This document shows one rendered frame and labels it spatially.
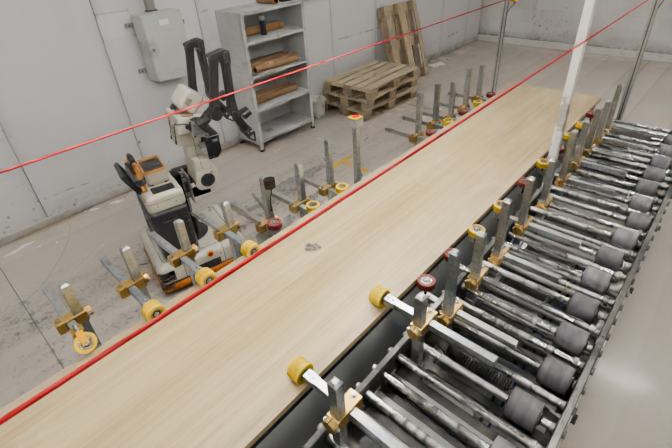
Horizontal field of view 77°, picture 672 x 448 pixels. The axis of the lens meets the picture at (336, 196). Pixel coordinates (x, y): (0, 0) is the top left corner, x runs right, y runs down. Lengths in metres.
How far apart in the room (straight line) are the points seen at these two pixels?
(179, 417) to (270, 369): 0.32
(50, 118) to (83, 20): 0.90
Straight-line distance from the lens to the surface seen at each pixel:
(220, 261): 3.35
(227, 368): 1.70
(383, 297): 1.77
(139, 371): 1.81
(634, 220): 2.73
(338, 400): 1.36
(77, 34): 4.51
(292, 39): 5.54
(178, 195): 3.02
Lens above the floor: 2.22
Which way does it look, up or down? 32 degrees down
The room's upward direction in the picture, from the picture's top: 4 degrees counter-clockwise
